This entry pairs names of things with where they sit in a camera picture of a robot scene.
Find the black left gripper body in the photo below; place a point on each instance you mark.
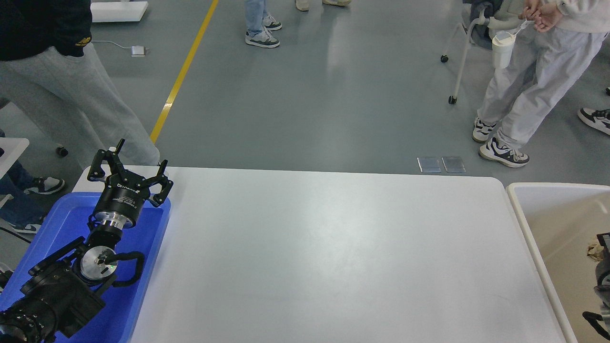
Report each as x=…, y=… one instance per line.
x=123, y=199

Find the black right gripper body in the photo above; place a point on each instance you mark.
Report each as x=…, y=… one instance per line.
x=603, y=273

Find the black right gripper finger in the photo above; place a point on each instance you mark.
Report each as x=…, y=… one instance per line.
x=604, y=240

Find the brown paper ball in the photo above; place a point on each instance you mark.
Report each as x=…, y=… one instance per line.
x=595, y=251

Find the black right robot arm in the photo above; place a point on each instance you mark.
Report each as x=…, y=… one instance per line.
x=601, y=322

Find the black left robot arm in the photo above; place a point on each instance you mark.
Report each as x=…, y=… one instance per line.
x=65, y=289

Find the white plastic bin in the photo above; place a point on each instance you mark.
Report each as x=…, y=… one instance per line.
x=560, y=222

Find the seated person blue jeans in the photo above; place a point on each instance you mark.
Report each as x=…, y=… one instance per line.
x=22, y=213

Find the white side table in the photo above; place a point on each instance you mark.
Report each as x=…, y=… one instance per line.
x=13, y=148

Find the person in grey sweatpants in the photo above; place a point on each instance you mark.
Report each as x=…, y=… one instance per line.
x=50, y=70

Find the person in black trousers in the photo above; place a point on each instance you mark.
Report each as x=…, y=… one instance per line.
x=597, y=119

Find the white power adapter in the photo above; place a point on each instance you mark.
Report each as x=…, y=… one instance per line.
x=138, y=51

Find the right metal floor plate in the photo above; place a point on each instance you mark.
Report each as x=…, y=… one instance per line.
x=453, y=164

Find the metal floor plate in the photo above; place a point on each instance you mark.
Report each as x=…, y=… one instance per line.
x=429, y=164
x=453, y=164

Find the white board on floor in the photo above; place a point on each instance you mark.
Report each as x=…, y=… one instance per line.
x=118, y=11

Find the left metal floor plate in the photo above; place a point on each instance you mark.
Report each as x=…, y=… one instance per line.
x=429, y=164

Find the person in blue jeans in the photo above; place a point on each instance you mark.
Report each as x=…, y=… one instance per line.
x=260, y=24

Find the person in white clothes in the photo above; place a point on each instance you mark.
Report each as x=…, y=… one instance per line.
x=549, y=56

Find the white cup with lid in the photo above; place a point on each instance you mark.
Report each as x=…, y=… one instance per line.
x=502, y=47

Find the white office chair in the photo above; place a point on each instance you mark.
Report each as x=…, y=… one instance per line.
x=481, y=19

